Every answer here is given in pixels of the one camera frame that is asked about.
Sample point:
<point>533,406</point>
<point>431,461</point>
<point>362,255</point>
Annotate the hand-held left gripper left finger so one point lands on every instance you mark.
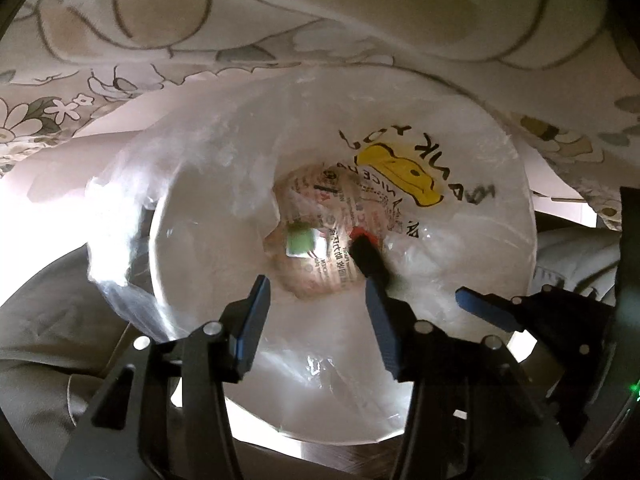
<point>252,320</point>

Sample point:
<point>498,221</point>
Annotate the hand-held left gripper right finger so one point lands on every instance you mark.
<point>382,330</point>

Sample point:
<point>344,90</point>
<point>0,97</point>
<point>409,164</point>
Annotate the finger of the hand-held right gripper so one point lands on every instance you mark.
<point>480,304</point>

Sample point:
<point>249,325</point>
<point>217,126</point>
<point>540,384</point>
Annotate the red black box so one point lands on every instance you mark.
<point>367,255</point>

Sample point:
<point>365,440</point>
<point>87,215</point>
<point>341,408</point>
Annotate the person's grey pants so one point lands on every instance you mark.
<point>45,335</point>

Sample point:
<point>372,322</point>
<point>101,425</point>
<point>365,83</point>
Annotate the floral bedspread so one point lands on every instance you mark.
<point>300,20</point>

